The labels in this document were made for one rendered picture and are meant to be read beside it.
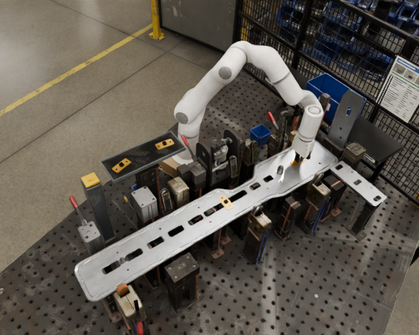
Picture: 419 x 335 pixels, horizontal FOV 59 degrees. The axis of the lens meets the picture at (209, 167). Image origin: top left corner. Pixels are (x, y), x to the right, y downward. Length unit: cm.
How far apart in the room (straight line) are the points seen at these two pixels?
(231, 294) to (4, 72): 360
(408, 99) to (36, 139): 295
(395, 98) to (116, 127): 242
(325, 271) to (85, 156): 224
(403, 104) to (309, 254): 90
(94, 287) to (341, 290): 114
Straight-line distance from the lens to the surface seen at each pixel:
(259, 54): 164
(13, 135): 383
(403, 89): 214
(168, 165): 217
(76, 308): 190
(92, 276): 160
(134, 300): 147
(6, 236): 311
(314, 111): 174
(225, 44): 428
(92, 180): 167
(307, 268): 199
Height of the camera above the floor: 241
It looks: 49 degrees down
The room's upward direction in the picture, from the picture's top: 3 degrees clockwise
